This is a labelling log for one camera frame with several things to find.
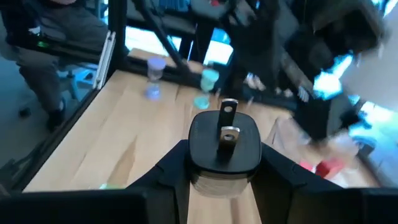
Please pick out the office chair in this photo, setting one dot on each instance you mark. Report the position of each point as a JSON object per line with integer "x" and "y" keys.
{"x": 73, "y": 82}

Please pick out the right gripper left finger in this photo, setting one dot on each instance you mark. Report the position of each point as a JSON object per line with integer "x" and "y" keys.
{"x": 93, "y": 207}

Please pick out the red USB charger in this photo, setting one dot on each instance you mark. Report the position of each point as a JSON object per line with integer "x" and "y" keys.
{"x": 329, "y": 168}

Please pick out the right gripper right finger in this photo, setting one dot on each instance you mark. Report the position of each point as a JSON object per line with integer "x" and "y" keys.
{"x": 311, "y": 205}

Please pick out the person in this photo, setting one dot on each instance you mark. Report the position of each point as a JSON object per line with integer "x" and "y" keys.
{"x": 62, "y": 28}

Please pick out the lavender hourglass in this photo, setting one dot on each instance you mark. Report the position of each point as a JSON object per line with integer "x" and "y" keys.
{"x": 154, "y": 77}

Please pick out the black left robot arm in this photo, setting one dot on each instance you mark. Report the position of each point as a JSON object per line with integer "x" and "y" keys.
{"x": 258, "y": 46}

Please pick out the silver metal bracket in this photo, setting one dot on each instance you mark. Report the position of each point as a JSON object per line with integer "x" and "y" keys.
{"x": 104, "y": 62}

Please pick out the clear plastic bin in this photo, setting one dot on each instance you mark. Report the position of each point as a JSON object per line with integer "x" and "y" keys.
{"x": 289, "y": 137}

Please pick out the white green USB charger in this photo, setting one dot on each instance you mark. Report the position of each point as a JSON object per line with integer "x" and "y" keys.
{"x": 110, "y": 187}

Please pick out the teal hourglass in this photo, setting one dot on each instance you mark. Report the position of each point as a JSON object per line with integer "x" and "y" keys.
{"x": 207, "y": 81}

